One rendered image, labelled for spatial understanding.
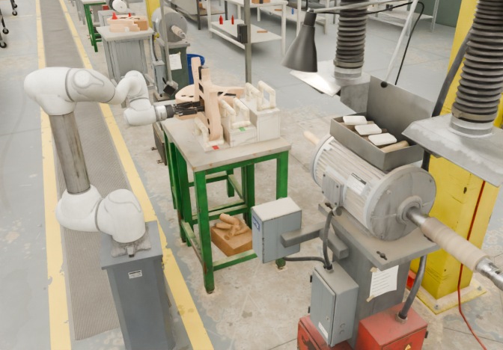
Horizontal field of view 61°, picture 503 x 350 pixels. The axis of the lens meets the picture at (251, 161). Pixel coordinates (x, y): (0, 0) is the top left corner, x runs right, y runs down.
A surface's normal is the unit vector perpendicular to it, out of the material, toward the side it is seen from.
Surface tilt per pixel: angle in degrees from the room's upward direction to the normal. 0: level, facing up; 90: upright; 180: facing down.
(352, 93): 90
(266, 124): 90
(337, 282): 0
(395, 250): 0
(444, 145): 38
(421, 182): 83
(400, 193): 83
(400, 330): 0
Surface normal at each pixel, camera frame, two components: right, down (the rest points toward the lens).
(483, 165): -0.58, -0.55
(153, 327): 0.29, 0.46
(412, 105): -0.91, 0.22
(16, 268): -0.02, -0.88
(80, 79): 0.08, -0.11
